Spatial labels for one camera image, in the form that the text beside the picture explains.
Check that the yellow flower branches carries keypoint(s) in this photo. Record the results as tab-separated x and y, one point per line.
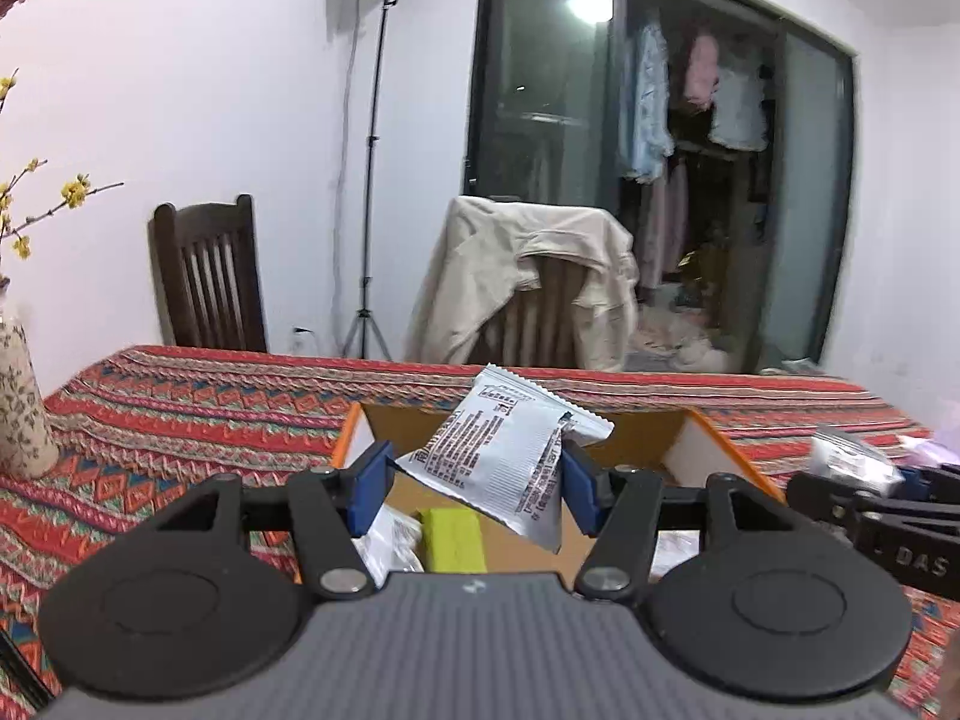
71	191

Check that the silver white snack packet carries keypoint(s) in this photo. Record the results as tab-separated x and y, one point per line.
487	457

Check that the purple tissue pack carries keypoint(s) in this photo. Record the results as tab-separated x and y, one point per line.
941	454

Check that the floral ceramic vase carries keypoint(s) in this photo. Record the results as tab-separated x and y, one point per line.
22	405

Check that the jacket-covered wooden chair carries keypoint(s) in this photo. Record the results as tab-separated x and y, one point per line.
532	315

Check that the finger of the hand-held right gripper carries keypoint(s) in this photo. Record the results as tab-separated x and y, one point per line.
825	499
926	484

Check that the dark wooden chair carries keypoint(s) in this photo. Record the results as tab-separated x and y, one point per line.
210	277

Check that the beige jacket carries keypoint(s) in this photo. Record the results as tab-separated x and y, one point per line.
480	270

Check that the pale clothes pile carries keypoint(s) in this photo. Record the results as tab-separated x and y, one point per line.
682	345

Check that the hanging light blue shirt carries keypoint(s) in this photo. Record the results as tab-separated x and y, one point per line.
645	97

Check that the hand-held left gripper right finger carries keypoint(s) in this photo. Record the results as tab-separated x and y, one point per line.
579	491

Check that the hanging white garment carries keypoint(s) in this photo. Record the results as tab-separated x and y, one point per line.
739	109

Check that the orange cardboard box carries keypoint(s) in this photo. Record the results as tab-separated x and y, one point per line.
705	450

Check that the hanging pink garment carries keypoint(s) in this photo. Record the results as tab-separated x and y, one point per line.
701	71

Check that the green snack packet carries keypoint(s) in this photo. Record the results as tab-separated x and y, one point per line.
450	540

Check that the hanging long pink clothes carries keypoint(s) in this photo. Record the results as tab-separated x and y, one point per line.
667	225

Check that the white labelled snack packet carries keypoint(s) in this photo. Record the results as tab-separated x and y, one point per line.
675	555

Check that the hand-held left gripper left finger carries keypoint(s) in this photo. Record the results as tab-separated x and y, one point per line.
369	491

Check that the black light stand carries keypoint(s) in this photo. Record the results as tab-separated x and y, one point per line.
373	165

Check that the black-framed sliding glass door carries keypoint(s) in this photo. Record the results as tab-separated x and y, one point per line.
540	90

